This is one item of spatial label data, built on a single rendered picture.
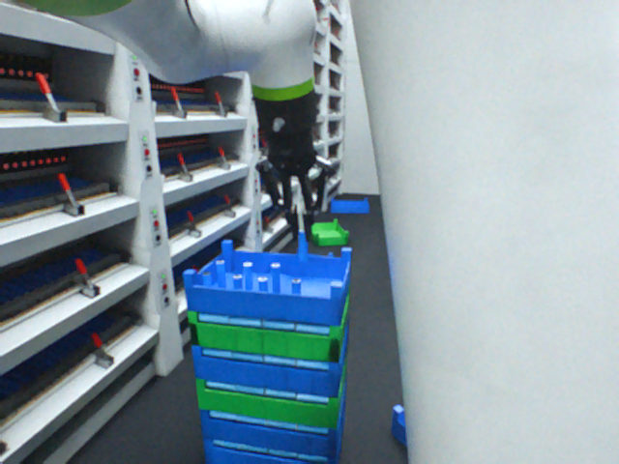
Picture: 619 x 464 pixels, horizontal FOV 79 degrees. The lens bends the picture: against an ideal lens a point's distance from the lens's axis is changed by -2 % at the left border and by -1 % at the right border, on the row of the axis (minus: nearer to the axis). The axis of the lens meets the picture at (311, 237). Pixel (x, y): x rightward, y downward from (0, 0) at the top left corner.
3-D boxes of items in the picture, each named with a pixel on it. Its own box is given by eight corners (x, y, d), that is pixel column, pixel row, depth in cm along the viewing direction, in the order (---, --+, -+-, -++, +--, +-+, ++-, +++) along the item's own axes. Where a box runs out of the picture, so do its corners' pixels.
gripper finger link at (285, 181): (287, 163, 62) (279, 162, 62) (288, 216, 69) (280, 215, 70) (292, 151, 64) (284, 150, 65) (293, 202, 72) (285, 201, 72)
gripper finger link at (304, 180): (297, 151, 64) (305, 150, 64) (309, 203, 72) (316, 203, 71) (292, 163, 61) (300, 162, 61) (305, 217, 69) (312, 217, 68)
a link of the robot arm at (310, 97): (320, 72, 58) (262, 74, 60) (306, 105, 50) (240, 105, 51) (322, 110, 62) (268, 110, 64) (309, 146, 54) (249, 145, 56)
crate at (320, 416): (347, 367, 95) (348, 340, 92) (337, 430, 76) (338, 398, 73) (233, 354, 100) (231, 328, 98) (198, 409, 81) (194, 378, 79)
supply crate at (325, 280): (350, 280, 87) (351, 247, 85) (339, 327, 68) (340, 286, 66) (226, 271, 93) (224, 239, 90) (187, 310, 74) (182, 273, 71)
